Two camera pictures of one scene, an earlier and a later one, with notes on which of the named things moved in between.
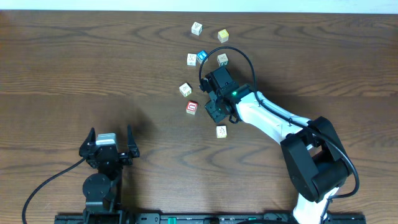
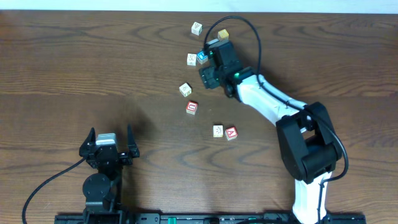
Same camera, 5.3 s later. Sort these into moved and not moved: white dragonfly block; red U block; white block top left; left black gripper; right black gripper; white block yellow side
Moved: right black gripper; white block yellow side
Not moved: red U block; white block top left; left black gripper; white dragonfly block
